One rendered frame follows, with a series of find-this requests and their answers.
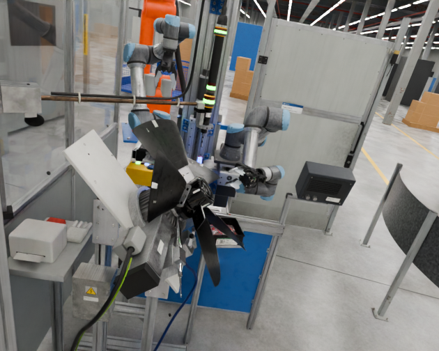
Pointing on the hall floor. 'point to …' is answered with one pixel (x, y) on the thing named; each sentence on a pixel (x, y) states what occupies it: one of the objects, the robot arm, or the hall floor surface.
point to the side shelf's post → (56, 289)
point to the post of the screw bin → (194, 299)
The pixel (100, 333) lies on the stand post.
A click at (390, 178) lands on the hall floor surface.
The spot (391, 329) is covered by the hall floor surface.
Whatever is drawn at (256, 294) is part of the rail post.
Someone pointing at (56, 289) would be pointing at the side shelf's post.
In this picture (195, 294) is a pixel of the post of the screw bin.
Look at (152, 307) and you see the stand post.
